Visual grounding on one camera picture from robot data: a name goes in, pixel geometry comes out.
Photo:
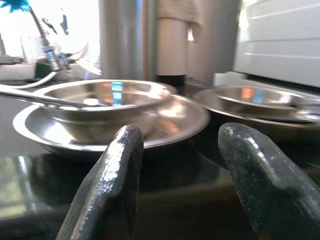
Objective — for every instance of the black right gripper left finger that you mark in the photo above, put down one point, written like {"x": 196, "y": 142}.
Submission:
{"x": 107, "y": 195}

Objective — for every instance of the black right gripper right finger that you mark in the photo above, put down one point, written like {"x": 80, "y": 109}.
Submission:
{"x": 270, "y": 200}

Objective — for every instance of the steel bowl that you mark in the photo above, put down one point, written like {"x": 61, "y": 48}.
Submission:
{"x": 250, "y": 100}
{"x": 82, "y": 127}

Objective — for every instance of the steel plate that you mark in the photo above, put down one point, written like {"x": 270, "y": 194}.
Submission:
{"x": 175, "y": 120}
{"x": 212, "y": 105}

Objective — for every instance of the steel spoon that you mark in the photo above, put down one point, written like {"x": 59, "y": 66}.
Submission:
{"x": 37, "y": 98}

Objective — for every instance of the white plastic tube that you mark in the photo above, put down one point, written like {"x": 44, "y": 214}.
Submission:
{"x": 37, "y": 82}

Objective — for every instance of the dark green sponge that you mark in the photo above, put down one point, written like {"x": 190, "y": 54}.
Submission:
{"x": 41, "y": 71}

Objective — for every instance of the chrome tap valve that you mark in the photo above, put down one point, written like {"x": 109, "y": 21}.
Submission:
{"x": 53, "y": 58}

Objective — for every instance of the steel knife block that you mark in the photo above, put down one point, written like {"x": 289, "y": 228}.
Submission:
{"x": 120, "y": 37}

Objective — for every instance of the white water filter cylinder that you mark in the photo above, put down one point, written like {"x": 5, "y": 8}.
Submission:
{"x": 172, "y": 50}

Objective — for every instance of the white dish dryer appliance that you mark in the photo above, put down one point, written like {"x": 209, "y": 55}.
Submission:
{"x": 275, "y": 37}

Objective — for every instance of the clear glass cup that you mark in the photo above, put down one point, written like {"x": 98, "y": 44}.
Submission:
{"x": 30, "y": 50}

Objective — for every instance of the white towel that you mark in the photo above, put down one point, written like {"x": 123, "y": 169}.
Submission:
{"x": 175, "y": 10}

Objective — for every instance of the blue bottle brush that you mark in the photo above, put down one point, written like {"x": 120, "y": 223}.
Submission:
{"x": 15, "y": 5}

